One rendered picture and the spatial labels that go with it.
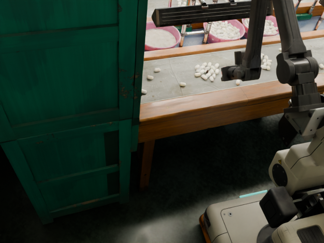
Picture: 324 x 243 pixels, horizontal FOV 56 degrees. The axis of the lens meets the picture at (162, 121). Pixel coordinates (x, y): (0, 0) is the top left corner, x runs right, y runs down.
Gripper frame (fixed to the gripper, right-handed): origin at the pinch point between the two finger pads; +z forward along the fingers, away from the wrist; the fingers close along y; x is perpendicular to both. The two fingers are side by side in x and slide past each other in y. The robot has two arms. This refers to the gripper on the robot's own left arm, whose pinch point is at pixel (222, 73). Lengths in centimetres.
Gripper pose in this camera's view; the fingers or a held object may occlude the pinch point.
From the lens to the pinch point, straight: 156.5
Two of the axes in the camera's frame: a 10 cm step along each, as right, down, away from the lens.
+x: 1.2, 9.7, 2.0
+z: -3.1, -1.6, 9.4
